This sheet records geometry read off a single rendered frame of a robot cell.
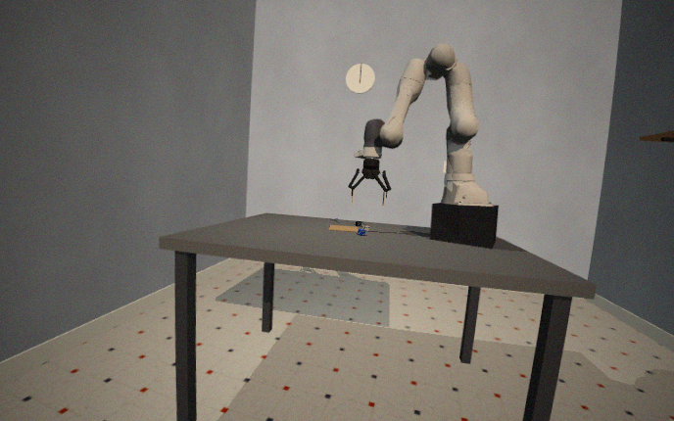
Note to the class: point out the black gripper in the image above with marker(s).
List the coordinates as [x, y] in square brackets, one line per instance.
[370, 171]

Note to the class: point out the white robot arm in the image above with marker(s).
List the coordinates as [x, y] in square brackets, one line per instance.
[460, 188]

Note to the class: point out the orange flat mat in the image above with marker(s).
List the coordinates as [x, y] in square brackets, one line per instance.
[343, 228]

